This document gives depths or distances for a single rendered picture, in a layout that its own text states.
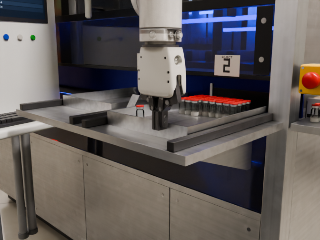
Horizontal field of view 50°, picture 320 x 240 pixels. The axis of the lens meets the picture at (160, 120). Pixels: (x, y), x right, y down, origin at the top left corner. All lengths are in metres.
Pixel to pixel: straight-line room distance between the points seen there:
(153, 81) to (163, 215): 0.74
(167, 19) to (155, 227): 0.91
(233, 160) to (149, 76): 0.37
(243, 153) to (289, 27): 0.35
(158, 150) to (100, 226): 1.06
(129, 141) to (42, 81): 0.91
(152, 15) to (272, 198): 0.62
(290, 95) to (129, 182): 0.76
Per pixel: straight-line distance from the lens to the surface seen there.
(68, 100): 1.18
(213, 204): 1.16
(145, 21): 0.68
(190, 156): 0.64
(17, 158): 1.70
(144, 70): 0.71
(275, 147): 0.99
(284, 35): 0.95
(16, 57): 1.52
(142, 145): 0.71
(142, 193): 1.39
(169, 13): 0.68
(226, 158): 0.91
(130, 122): 0.82
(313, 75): 0.89
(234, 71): 1.02
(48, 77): 1.61
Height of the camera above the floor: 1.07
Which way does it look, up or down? 12 degrees down
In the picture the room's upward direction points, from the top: straight up
